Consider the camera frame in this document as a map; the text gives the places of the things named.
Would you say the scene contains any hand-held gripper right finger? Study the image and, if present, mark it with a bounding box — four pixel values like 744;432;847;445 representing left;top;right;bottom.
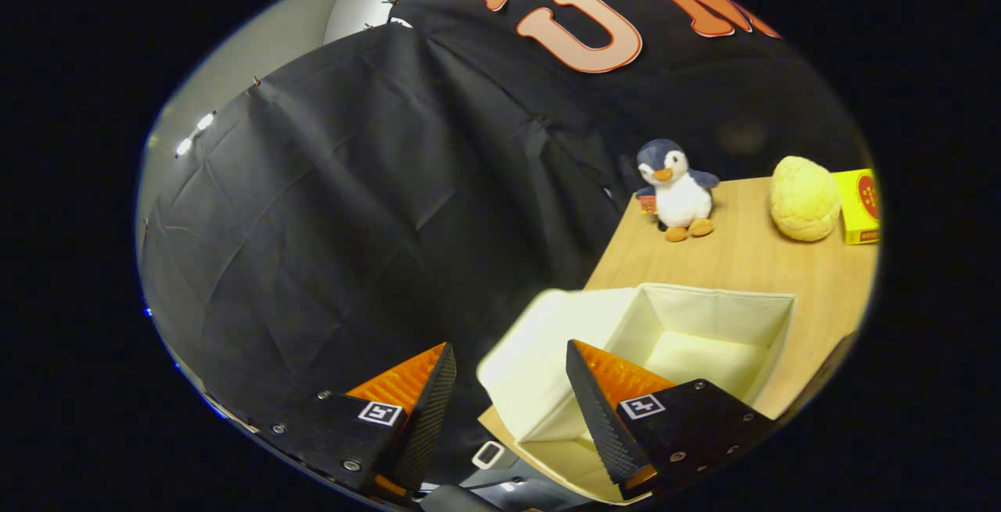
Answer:
565;339;780;502

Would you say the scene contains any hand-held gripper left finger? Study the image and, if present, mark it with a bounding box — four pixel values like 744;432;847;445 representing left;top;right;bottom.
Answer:
254;342;458;507

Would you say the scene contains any brown fabric storage box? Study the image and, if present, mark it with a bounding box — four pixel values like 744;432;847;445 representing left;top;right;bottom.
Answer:
472;283;797;507

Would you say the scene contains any penguin plush toy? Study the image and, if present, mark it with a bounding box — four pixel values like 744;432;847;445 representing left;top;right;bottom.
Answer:
635;139;720;243

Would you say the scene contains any yellow bread plush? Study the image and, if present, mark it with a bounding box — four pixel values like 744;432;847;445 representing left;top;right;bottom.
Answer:
770;156;842;242

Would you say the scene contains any yellow book with red circle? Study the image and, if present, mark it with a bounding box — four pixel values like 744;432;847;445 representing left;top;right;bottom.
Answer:
831;169;881;245

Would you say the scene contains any ceiling light panel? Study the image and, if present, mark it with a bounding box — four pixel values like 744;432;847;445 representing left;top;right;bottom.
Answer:
175;111;217;158

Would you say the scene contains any row of backdrop clips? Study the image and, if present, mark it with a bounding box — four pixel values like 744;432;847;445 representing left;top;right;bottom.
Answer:
250;0;401;89

